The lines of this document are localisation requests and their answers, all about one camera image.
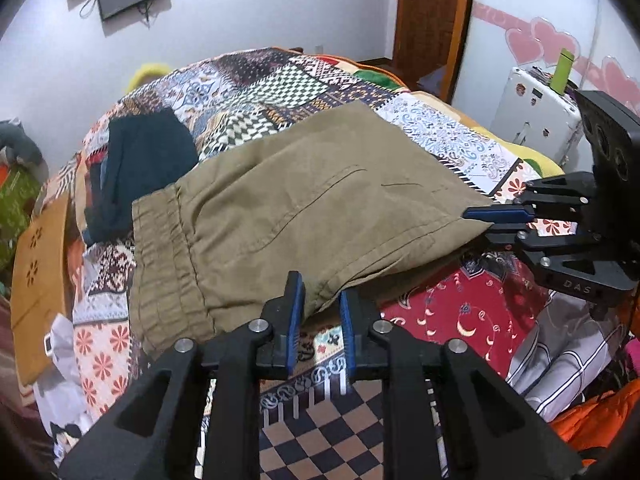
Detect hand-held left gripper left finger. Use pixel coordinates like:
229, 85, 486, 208
57, 270, 306, 480

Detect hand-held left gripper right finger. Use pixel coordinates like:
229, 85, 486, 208
339, 290, 583, 480

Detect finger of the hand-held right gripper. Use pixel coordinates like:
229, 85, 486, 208
484, 220, 633, 307
461, 171, 598, 225

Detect olive green pants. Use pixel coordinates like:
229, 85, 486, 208
131, 101, 493, 361

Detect white hard suitcase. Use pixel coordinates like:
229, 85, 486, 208
490, 66, 587, 162

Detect patchwork printed bedspread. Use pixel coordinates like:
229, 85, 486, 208
37, 47, 568, 480

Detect grey striped cloth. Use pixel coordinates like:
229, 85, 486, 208
507, 290, 627, 423

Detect green bottle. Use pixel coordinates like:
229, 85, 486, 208
550, 49, 576, 94

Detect orange cloth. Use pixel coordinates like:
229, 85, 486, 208
550, 380, 640, 467

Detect brown wooden door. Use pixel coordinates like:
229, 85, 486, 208
392, 0, 476, 90

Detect dark teal folded garment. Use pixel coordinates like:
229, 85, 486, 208
84, 108, 200, 244

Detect white cloth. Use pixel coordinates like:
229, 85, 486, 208
35, 312, 97, 456

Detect grey plush toy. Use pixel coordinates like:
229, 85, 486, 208
0, 120, 44, 167

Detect pink heart wall decoration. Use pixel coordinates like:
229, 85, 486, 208
472, 2, 640, 107

